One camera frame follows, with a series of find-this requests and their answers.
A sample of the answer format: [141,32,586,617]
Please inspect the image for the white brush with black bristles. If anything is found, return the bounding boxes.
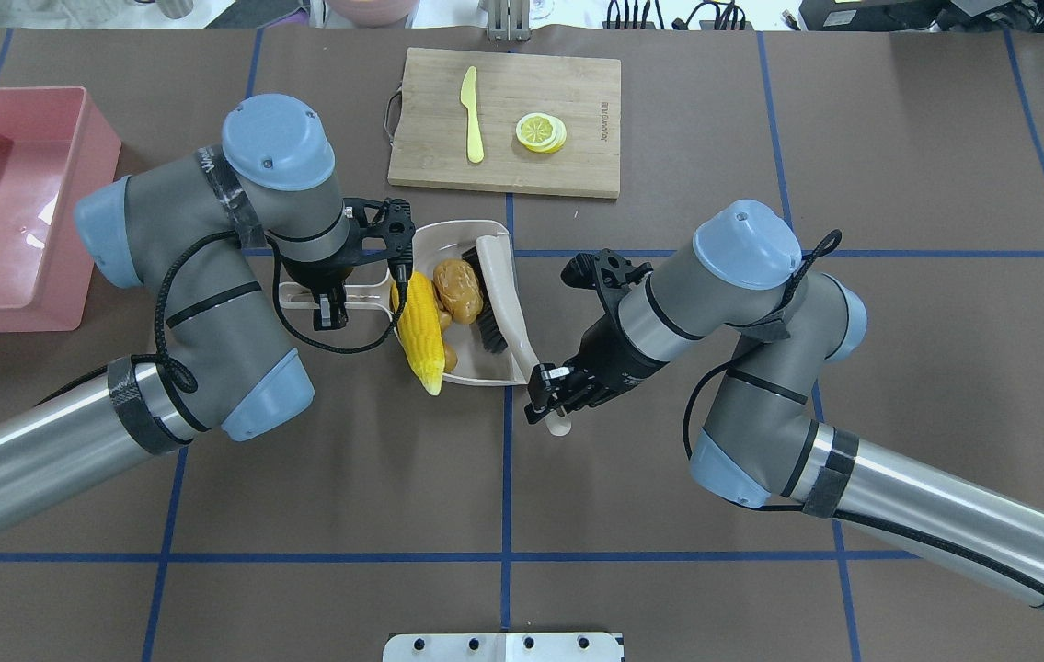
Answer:
[460,232,540,386]

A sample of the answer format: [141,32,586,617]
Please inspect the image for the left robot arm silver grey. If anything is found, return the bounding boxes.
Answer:
[0,94,417,531]

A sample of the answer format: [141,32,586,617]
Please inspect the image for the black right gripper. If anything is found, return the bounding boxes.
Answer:
[524,314,668,425]

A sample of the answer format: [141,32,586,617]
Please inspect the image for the aluminium frame post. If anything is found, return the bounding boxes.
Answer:
[478,0,533,42]

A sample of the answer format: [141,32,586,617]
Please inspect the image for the yellow lemon slices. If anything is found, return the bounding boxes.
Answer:
[514,112,568,153]

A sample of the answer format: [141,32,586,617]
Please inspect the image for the brown toy ginger root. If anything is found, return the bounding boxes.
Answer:
[438,309,458,373]

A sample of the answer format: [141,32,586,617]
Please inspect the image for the pink bowl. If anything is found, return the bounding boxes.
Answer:
[325,0,419,27]

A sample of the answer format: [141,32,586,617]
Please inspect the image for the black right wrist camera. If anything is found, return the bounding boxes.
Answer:
[559,250,655,294]

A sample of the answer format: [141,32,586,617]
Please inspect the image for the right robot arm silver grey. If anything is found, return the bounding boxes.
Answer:
[559,200,1044,613]

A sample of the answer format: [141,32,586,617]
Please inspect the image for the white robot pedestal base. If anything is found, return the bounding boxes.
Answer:
[382,632,626,661]

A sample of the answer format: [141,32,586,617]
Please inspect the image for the yellow plastic knife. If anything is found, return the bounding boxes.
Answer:
[459,64,485,164]

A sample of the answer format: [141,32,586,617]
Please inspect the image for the brown toy potato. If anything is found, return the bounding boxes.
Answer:
[432,258,485,325]

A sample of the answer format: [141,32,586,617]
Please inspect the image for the pink plastic bin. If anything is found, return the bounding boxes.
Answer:
[0,86,121,334]

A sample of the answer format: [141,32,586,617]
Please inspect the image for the yellow toy corn cob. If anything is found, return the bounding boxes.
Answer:
[396,271,446,395]

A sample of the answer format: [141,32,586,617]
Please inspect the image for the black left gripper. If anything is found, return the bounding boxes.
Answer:
[282,249,362,331]

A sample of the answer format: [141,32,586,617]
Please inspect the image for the bamboo cutting board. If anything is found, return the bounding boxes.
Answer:
[388,47,622,200]

